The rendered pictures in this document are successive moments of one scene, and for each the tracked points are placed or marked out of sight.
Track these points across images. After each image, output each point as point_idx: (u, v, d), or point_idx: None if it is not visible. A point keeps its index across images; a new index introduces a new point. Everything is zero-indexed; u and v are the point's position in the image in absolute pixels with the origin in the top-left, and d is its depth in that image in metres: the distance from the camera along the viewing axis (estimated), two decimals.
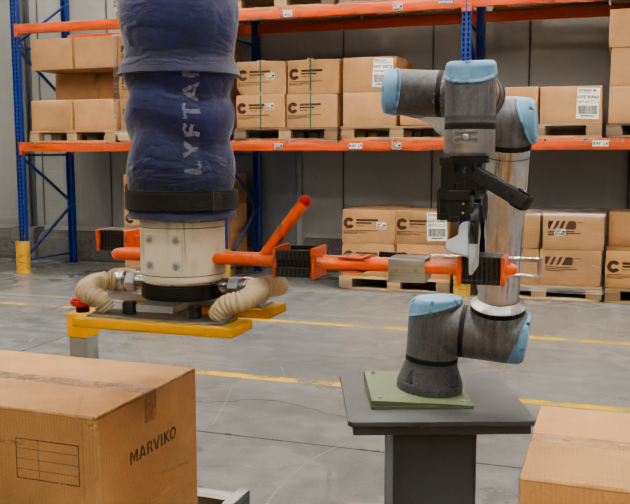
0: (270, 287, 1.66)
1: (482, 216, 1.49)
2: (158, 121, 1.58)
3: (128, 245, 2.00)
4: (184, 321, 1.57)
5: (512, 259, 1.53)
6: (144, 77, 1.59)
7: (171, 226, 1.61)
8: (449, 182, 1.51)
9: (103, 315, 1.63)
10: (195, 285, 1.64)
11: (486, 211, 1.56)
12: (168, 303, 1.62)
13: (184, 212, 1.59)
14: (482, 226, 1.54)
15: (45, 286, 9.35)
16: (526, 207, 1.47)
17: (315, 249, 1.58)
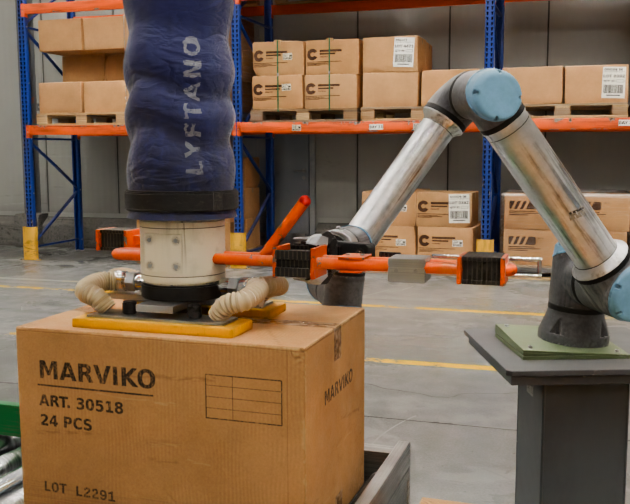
0: (270, 287, 1.66)
1: (331, 241, 1.70)
2: (159, 121, 1.58)
3: (128, 245, 2.00)
4: (184, 321, 1.57)
5: (512, 259, 1.53)
6: (145, 77, 1.58)
7: (171, 226, 1.61)
8: None
9: (103, 315, 1.63)
10: (195, 285, 1.64)
11: (329, 279, 1.71)
12: (168, 303, 1.62)
13: (184, 212, 1.59)
14: None
15: None
16: (369, 245, 1.70)
17: (315, 249, 1.58)
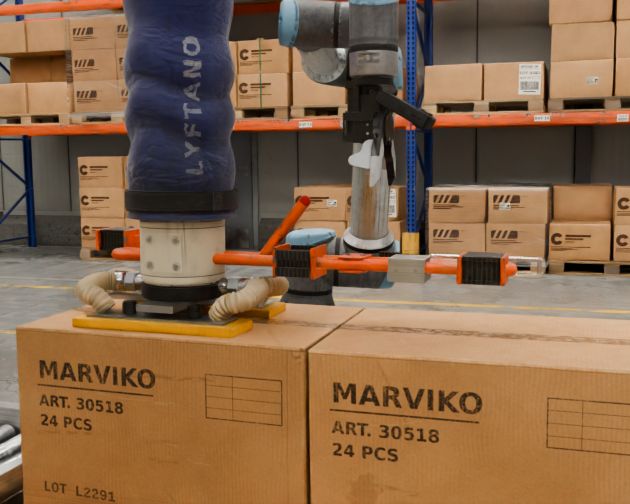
0: (270, 287, 1.66)
1: (386, 136, 1.53)
2: (159, 121, 1.58)
3: (128, 245, 2.00)
4: (184, 321, 1.57)
5: (512, 259, 1.53)
6: (145, 77, 1.58)
7: (171, 226, 1.61)
8: (354, 104, 1.55)
9: (103, 315, 1.63)
10: (195, 285, 1.64)
11: (393, 131, 1.60)
12: (168, 303, 1.62)
13: (184, 212, 1.59)
14: (389, 147, 1.59)
15: (0, 268, 9.40)
16: (427, 126, 1.51)
17: (315, 249, 1.58)
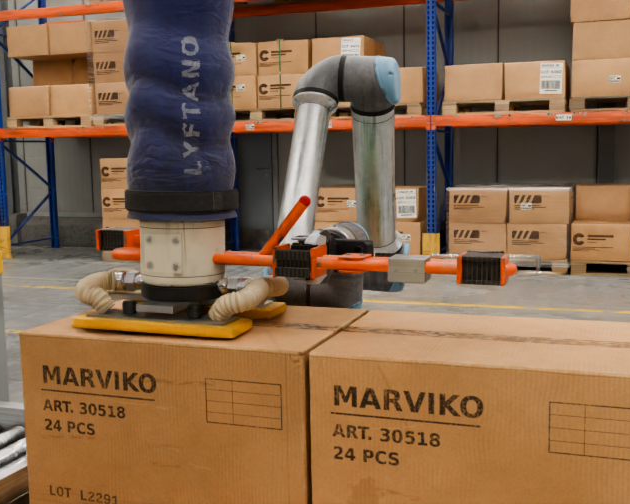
0: (270, 287, 1.66)
1: (329, 240, 1.70)
2: (158, 121, 1.58)
3: (128, 245, 2.00)
4: (184, 321, 1.57)
5: (512, 257, 1.57)
6: (144, 77, 1.59)
7: (171, 226, 1.61)
8: None
9: (103, 315, 1.63)
10: (195, 285, 1.64)
11: (328, 278, 1.71)
12: (168, 303, 1.62)
13: (184, 212, 1.59)
14: None
15: (23, 269, 9.49)
16: (367, 243, 1.70)
17: (315, 249, 1.58)
